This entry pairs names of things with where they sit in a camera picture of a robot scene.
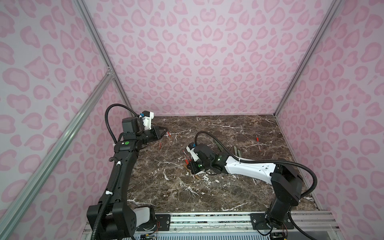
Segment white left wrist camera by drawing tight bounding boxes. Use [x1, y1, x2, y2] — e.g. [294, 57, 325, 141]
[140, 111, 154, 130]

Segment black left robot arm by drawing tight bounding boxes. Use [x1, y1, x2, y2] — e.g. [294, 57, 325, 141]
[87, 118, 168, 240]

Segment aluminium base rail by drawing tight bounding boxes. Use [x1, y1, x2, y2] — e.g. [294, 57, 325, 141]
[80, 209, 343, 240]

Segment aluminium frame diagonal left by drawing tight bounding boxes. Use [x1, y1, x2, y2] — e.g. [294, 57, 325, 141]
[1, 73, 115, 240]

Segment red pen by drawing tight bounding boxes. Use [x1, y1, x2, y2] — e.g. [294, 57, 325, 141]
[256, 135, 261, 152]
[183, 151, 192, 165]

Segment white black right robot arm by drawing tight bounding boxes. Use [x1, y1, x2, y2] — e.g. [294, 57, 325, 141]
[186, 143, 303, 229]

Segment left black corrugated cable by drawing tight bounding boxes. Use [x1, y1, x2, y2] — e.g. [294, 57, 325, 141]
[104, 103, 139, 145]

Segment gold pen lower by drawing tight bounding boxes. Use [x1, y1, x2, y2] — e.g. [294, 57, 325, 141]
[185, 166, 201, 180]

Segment dark green pen long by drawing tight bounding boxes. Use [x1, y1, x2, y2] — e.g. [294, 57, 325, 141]
[214, 140, 224, 152]

